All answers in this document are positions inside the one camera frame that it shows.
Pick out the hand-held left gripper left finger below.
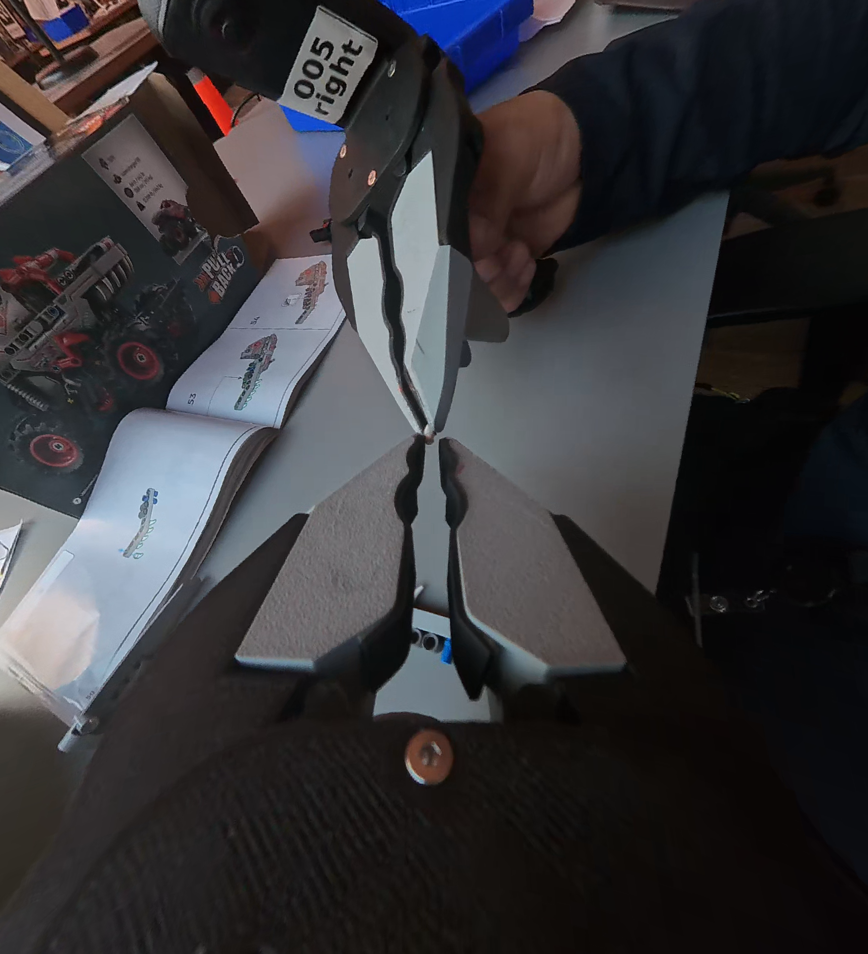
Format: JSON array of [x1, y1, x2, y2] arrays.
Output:
[[235, 436, 426, 698]]

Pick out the black lego set box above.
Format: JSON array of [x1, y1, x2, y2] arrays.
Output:
[[0, 63, 263, 519]]

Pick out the open instruction booklet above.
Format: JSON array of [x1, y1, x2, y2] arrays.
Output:
[[0, 253, 349, 727]]

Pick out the blue plastic bin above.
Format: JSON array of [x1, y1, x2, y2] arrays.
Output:
[[277, 0, 535, 135]]

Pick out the person's right hand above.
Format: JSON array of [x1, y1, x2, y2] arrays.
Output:
[[471, 93, 584, 314]]

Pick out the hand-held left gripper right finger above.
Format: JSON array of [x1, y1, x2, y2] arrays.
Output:
[[438, 437, 628, 705]]

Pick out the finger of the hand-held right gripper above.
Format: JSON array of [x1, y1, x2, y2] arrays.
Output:
[[340, 216, 435, 435], [389, 145, 473, 435]]

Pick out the long grey lego part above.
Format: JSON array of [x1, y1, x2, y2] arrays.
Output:
[[60, 581, 204, 755]]

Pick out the grey bent lego beam assembly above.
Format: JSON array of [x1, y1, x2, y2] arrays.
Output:
[[410, 585, 456, 666]]

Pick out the person's right forearm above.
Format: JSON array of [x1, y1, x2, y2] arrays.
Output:
[[527, 0, 868, 254]]

